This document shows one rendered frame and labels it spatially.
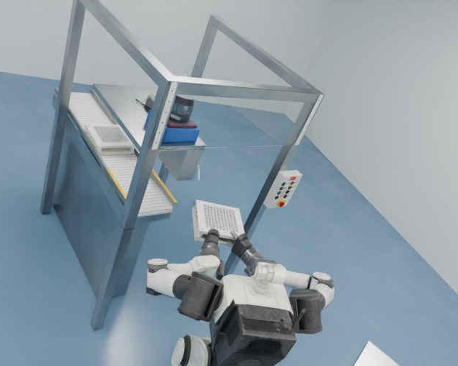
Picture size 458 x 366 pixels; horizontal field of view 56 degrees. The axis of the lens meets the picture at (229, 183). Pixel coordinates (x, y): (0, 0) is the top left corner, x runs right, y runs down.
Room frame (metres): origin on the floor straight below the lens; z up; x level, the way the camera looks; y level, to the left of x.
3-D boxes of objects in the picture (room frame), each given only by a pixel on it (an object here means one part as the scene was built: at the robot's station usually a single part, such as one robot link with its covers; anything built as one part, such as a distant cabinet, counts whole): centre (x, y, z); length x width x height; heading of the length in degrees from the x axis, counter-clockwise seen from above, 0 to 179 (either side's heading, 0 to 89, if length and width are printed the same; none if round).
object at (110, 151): (2.33, 0.80, 0.90); 0.24 x 0.24 x 0.02; 48
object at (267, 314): (1.14, -0.28, 1.15); 0.34 x 0.30 x 0.36; 111
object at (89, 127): (2.33, 0.80, 0.95); 0.25 x 0.24 x 0.02; 138
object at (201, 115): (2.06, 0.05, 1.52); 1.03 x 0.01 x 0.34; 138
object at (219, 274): (1.46, -0.08, 1.06); 0.11 x 0.11 x 0.11; 12
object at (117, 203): (2.34, 0.82, 0.83); 1.30 x 0.29 x 0.10; 48
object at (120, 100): (2.07, 0.55, 1.30); 0.62 x 0.38 x 0.04; 48
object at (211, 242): (1.57, -0.04, 1.07); 0.12 x 0.10 x 0.13; 12
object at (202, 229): (1.79, -0.03, 1.07); 0.25 x 0.24 x 0.02; 110
